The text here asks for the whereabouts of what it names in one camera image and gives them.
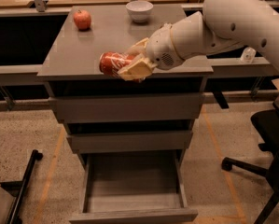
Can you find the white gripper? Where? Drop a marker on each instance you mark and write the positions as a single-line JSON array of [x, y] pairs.
[[161, 49]]

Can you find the red coke can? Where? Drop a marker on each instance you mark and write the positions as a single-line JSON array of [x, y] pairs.
[[111, 62]]

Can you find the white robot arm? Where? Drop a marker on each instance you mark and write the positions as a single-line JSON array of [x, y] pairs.
[[221, 25]]

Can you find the grey drawer cabinet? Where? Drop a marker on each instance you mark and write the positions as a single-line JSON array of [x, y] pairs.
[[71, 68]]

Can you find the grey top drawer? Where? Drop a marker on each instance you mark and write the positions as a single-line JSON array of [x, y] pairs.
[[120, 108]]

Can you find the grey middle drawer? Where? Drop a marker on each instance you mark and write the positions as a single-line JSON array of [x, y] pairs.
[[124, 142]]

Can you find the grey open bottom drawer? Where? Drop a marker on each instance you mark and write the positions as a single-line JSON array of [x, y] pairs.
[[133, 188]]

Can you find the white bowl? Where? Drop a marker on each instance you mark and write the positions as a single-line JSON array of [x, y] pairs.
[[139, 11]]

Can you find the red apple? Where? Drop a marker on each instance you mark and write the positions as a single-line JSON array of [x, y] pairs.
[[82, 20]]

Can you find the long grey bench rail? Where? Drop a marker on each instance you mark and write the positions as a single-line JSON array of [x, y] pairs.
[[27, 75]]

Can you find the black cart frame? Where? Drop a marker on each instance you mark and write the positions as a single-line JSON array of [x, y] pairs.
[[12, 193]]

